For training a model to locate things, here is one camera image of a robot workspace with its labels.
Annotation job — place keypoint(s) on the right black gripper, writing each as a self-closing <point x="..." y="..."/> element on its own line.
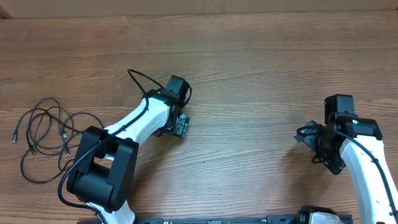
<point x="337" y="162"/>

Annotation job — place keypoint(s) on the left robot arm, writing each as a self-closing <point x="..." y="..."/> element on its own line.
<point x="102" y="173"/>

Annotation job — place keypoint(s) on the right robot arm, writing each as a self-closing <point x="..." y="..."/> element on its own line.
<point x="346" y="141"/>

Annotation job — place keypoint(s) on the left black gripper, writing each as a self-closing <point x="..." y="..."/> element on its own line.
<point x="180" y="126"/>

